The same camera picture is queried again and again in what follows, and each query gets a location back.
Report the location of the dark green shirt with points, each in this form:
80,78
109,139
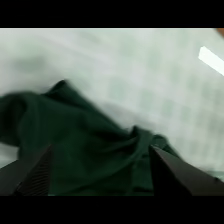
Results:
83,146

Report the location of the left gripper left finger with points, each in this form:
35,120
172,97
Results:
31,178

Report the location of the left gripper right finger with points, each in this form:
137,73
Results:
180,176

